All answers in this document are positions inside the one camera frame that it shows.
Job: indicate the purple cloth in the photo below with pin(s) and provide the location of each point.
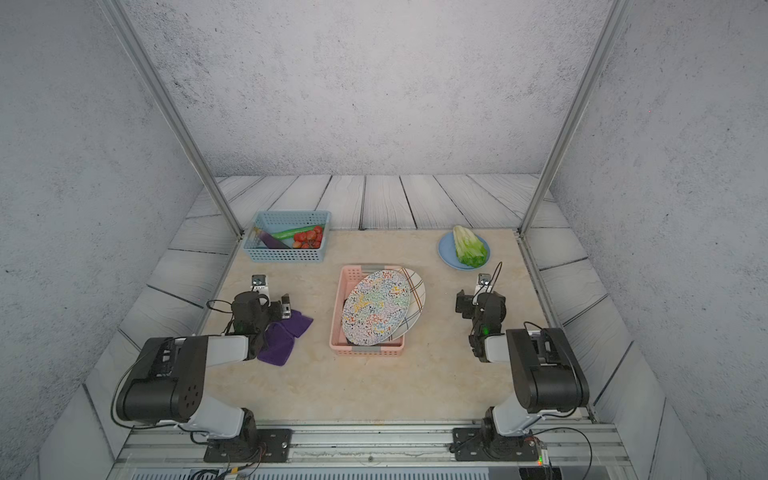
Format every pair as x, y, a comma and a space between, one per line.
280, 338

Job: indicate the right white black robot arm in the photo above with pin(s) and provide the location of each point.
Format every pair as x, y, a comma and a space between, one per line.
548, 382

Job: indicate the purple eggplant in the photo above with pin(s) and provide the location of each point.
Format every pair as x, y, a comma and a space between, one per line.
270, 241

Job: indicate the left metal frame post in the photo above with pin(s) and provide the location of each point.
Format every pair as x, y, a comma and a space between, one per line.
129, 39

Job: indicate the small blue plate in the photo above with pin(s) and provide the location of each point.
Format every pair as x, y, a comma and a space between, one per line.
446, 251

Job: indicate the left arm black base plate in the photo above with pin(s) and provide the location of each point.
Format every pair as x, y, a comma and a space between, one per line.
270, 445

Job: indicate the red strawberries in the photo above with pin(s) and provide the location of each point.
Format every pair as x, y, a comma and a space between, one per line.
309, 239

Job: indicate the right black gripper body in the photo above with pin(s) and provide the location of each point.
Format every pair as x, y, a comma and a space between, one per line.
469, 308

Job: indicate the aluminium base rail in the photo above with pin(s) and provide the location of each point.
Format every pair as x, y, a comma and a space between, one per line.
574, 450

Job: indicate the metal frame post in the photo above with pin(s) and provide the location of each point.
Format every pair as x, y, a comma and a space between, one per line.
615, 19
129, 39

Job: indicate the light blue plastic basket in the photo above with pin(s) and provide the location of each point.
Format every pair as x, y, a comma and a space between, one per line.
277, 221

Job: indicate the colourful squiggle round plate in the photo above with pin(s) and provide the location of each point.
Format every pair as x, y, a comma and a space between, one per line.
376, 307

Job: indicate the plaid striped white plate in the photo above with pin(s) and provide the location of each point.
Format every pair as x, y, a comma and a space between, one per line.
416, 306

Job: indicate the green lettuce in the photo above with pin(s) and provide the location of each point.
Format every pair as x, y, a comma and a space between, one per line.
470, 250

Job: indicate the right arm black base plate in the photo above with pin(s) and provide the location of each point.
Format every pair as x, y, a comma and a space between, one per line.
473, 444

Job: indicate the green cucumber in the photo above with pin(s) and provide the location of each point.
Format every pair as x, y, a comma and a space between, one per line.
286, 234

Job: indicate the right metal frame post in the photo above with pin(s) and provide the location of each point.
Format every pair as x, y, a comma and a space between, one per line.
615, 19

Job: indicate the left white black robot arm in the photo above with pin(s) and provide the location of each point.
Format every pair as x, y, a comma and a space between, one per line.
165, 386

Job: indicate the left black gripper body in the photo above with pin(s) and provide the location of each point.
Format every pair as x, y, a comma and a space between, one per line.
274, 313

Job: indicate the pink plastic basket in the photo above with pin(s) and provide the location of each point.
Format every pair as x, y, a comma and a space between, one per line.
350, 276

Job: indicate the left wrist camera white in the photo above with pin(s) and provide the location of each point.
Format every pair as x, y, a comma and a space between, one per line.
259, 284

